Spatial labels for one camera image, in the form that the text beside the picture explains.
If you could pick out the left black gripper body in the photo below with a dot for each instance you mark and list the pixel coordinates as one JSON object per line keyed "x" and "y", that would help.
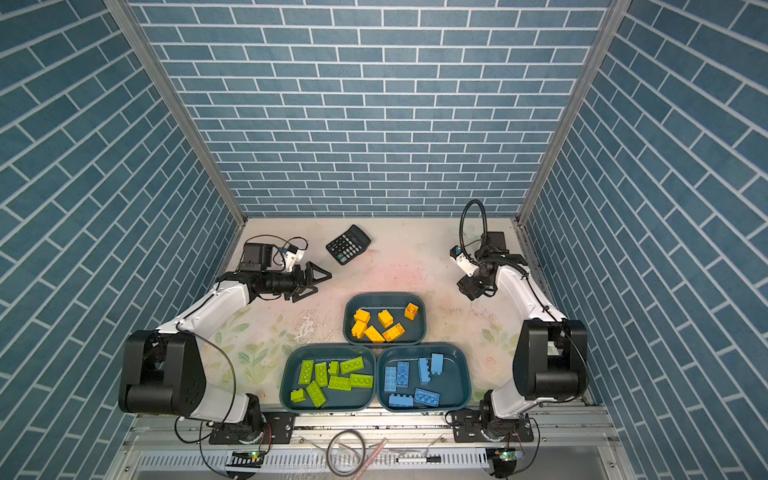
{"x": 282, "y": 282}

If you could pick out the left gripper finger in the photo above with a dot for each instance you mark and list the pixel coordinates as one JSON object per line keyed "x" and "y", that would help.
{"x": 314, "y": 274}
{"x": 301, "y": 292}

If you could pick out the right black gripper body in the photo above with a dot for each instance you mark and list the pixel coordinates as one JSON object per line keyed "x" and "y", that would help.
{"x": 474, "y": 284}

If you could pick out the yellow square lego brick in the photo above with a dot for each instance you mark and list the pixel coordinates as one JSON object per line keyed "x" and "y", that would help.
{"x": 358, "y": 329}

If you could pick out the green lego plate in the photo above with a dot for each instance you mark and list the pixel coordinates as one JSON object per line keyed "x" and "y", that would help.
{"x": 361, "y": 381}
{"x": 306, "y": 372}

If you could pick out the small yellow lego brick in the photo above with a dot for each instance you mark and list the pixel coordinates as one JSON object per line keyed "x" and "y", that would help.
{"x": 385, "y": 318}

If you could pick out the blue sloped lego brick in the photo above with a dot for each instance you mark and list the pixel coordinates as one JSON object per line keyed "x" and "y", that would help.
{"x": 436, "y": 364}

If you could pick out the yellow lego plate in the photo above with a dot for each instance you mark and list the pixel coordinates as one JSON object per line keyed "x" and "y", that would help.
{"x": 393, "y": 333}

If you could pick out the blue lego brick top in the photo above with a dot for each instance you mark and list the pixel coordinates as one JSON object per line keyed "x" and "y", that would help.
{"x": 398, "y": 401}

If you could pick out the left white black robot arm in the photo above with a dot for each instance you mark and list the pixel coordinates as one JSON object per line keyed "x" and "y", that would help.
{"x": 163, "y": 371}

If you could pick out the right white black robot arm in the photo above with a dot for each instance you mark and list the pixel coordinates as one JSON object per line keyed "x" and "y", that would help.
{"x": 550, "y": 358}

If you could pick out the black desk calculator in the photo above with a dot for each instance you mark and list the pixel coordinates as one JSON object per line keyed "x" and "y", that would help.
{"x": 349, "y": 245}

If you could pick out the top teal plastic bin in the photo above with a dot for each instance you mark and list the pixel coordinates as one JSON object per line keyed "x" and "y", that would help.
{"x": 395, "y": 303}

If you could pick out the bottom right teal bin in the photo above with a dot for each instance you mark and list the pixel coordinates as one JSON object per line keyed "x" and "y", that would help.
{"x": 453, "y": 385}

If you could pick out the bottom left teal bin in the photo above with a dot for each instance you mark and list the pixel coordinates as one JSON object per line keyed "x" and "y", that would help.
{"x": 337, "y": 400}

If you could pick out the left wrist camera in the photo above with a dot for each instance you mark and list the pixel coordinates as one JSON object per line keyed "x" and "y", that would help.
{"x": 291, "y": 255}

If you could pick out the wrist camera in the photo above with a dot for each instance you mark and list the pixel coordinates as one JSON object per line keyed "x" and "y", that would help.
{"x": 464, "y": 261}
{"x": 291, "y": 255}

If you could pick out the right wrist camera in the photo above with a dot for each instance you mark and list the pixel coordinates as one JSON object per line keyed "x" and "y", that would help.
{"x": 464, "y": 261}

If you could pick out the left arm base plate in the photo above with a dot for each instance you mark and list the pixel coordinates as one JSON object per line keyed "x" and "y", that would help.
{"x": 272, "y": 427}

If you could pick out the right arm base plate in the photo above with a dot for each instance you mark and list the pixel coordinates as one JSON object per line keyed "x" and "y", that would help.
{"x": 473, "y": 426}

